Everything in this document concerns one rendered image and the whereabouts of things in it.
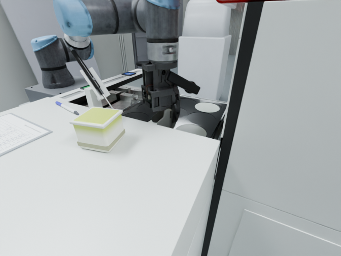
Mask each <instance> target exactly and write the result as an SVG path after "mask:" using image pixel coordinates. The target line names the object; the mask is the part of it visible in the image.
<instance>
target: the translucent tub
mask: <svg viewBox="0 0 341 256"><path fill-rule="evenodd" d="M122 112H123V110H118V109H109V108H101V107H92V108H90V109H88V110H87V111H85V112H84V113H82V114H80V115H79V116H77V117H76V118H74V119H73V120H71V121H70V124H73V126H74V129H75V132H76V135H77V138H78V141H77V143H78V146H80V147H81V148H84V149H90V150H95V151H101V152H106V153H109V152H110V151H111V150H112V149H113V148H114V147H115V146H116V145H117V144H118V142H119V141H120V140H121V139H122V138H123V137H124V134H125V129H124V128H123V122H122V116H121V113H122Z"/></svg>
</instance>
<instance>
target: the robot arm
mask: <svg viewBox="0 0 341 256"><path fill-rule="evenodd" d="M53 7H54V12H55V15H56V18H57V21H58V23H59V25H60V28H61V29H62V31H63V32H64V38H58V37H57V35H50V36H43V37H38V38H35V39H32V40H31V45H32V48H33V52H34V53H35V56H36V58H37V61H38V63H39V66H40V68H41V71H42V84H43V86H44V88H47V89H57V88H64V87H68V86H71V85H73V84H74V83H75V80H74V78H73V76H72V75H71V73H70V72H69V70H68V69H67V67H66V62H72V61H76V59H75V58H74V56H73V55H72V53H71V50H70V47H72V48H73V49H74V50H76V52H77V53H78V55H79V56H80V58H81V59H82V60H88V59H91V58H93V55H94V49H93V47H94V46H93V42H92V40H91V39H90V38H89V36H95V35H109V34H129V33H146V38H147V54H148V60H149V62H145V63H142V74H143V85H141V89H142V100H143V103H145V105H146V106H148V107H149V108H150V109H151V110H152V112H155V111H158V112H157V113H156V114H155V115H153V116H152V122H154V123H157V125H160V126H164V127H168V128H171V129H173V128H174V126H175V125H176V122H177V121H178V118H179V115H180V92H179V89H178V87H180V88H182V89H184V90H185V91H186V92H187V93H193V94H198V92H199V90H200V87H199V86H198V85H196V84H195V82H193V81H188V80H187V79H185V78H183V77H181V76H179V75H178V74H176V73H174V72H172V71H171V69H174V68H176V67H177V63H178V61H177V59H178V41H179V8H180V4H179V0H53ZM143 90H144V91H143Z"/></svg>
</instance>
